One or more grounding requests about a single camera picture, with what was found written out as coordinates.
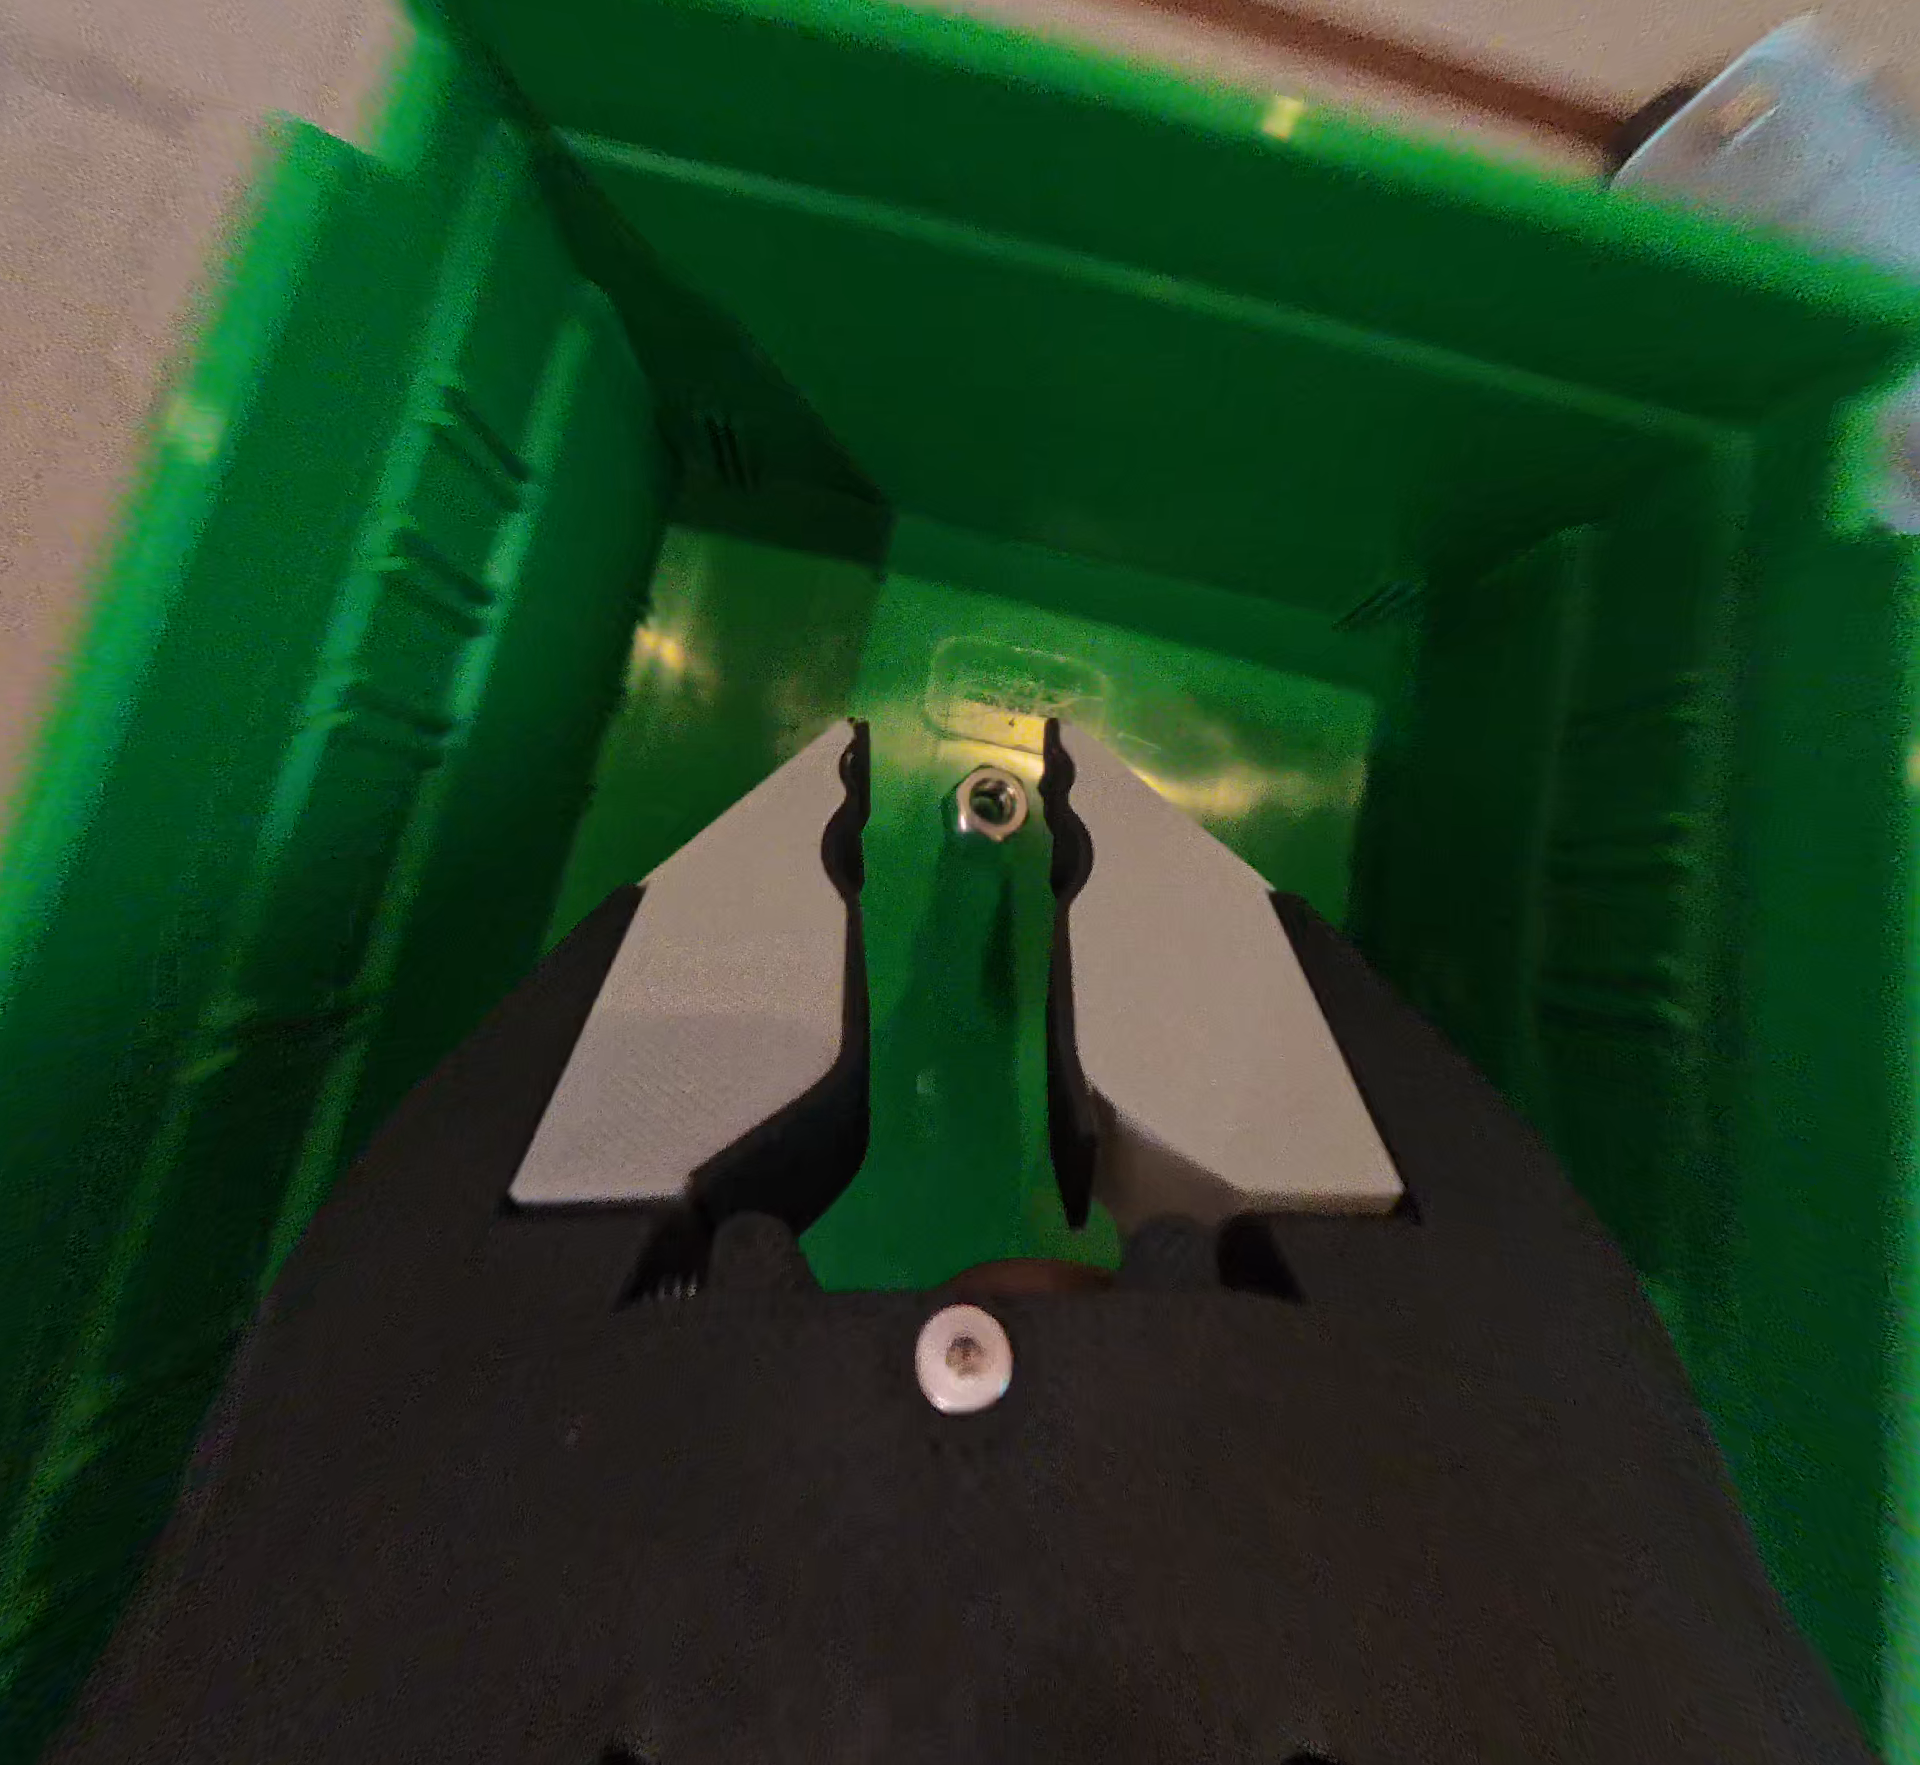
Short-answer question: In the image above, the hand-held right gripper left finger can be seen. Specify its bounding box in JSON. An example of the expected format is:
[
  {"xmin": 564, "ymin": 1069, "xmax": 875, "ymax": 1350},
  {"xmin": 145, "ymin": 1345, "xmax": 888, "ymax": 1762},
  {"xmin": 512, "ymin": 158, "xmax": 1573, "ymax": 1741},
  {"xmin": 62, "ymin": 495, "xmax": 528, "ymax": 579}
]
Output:
[{"xmin": 506, "ymin": 718, "xmax": 877, "ymax": 1240}]

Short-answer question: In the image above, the clear plastic bag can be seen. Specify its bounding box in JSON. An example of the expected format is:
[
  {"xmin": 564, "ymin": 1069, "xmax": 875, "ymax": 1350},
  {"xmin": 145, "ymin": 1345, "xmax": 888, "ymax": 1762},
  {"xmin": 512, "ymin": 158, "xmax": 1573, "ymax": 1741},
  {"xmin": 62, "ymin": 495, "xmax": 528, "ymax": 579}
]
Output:
[{"xmin": 1613, "ymin": 8, "xmax": 1920, "ymax": 248}]

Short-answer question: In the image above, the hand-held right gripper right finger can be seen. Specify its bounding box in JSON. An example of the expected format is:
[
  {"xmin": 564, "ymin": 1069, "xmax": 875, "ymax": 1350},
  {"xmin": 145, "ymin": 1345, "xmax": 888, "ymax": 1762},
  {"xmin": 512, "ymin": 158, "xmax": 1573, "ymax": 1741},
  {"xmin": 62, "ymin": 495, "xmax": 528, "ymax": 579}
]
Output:
[{"xmin": 1036, "ymin": 718, "xmax": 1413, "ymax": 1230}]

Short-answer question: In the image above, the green plastic bin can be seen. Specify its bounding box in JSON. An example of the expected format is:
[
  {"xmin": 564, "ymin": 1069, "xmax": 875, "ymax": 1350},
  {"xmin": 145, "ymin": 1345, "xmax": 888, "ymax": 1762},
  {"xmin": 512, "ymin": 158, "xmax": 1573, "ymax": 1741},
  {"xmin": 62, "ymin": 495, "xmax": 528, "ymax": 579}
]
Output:
[{"xmin": 0, "ymin": 0, "xmax": 1920, "ymax": 1765}]

